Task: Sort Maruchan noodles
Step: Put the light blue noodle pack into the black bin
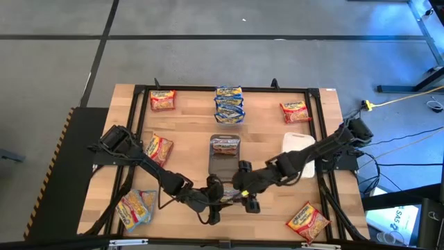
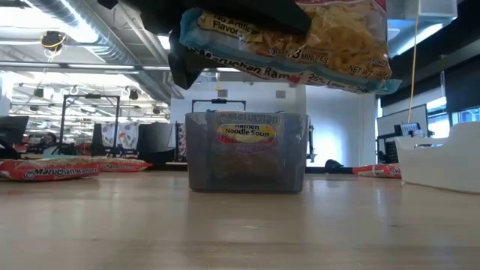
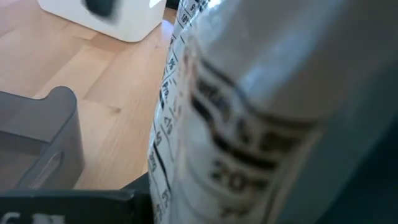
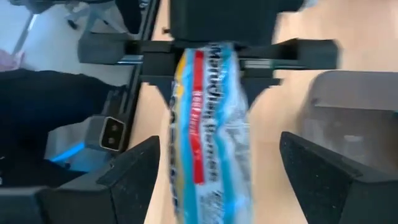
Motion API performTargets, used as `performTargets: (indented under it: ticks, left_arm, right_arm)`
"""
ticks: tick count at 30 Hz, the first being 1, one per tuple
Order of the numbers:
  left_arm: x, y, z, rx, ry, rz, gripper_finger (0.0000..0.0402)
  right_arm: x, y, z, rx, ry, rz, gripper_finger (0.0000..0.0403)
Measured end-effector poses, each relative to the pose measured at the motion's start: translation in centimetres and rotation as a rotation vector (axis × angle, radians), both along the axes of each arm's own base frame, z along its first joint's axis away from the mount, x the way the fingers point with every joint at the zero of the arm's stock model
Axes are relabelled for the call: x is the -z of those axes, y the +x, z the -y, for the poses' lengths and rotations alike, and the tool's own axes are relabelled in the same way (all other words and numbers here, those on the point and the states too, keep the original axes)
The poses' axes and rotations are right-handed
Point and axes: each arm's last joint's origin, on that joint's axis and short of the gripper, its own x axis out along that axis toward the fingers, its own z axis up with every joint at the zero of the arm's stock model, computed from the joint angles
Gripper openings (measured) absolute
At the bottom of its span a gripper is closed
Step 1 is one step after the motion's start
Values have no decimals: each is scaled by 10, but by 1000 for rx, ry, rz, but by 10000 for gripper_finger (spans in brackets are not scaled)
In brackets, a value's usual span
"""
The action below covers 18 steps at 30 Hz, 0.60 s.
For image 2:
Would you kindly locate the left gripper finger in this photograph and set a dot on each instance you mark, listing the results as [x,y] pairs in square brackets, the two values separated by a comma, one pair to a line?
[262,11]
[183,63]

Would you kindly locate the light blue Maruchan noodle pack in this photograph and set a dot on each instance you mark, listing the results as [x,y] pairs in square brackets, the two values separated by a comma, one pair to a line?
[245,135]
[318,41]

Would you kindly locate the red Maruchan noodle pack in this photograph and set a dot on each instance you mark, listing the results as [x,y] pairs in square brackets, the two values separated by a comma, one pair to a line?
[48,172]
[375,170]
[123,165]

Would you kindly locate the long fluorescent light strip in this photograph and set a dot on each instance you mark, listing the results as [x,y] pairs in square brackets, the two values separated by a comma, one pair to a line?
[101,66]

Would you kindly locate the black office partition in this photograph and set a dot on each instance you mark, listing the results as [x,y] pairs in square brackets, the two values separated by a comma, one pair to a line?
[155,140]

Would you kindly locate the floral patterned cloth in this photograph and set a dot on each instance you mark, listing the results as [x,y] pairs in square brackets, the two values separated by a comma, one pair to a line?
[120,135]

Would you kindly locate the grey translucent plastic bin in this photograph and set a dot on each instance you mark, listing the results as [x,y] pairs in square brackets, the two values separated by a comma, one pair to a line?
[195,168]

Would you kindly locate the black equipment stand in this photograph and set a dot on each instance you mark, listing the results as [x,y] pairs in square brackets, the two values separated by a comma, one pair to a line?
[311,142]

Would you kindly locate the person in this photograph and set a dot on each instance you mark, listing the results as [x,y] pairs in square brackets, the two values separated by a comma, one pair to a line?
[48,139]

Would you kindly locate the grey panel board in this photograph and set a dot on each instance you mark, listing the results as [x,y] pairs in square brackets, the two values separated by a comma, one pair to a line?
[397,120]

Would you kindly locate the black computer monitor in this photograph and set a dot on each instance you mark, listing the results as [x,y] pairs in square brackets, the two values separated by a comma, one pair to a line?
[13,129]

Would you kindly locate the small desk monitor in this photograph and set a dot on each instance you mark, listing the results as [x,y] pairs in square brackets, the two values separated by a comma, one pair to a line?
[408,129]

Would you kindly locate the white plastic bin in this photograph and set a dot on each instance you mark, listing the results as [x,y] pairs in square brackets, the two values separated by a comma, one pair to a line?
[442,165]

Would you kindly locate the grey square wall box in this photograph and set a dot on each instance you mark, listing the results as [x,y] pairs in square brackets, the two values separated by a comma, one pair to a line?
[222,93]
[280,94]

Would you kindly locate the spiral metal air duct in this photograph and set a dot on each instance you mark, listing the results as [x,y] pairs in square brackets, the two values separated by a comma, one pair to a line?
[108,45]

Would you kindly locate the tall black rig frame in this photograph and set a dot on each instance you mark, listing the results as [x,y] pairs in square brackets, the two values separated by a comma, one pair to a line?
[90,96]

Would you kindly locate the large rectangular metal duct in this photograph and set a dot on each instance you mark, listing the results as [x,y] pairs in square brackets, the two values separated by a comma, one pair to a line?
[431,15]

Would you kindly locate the black aluminium table frame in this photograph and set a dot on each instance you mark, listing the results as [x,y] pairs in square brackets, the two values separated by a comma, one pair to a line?
[322,170]

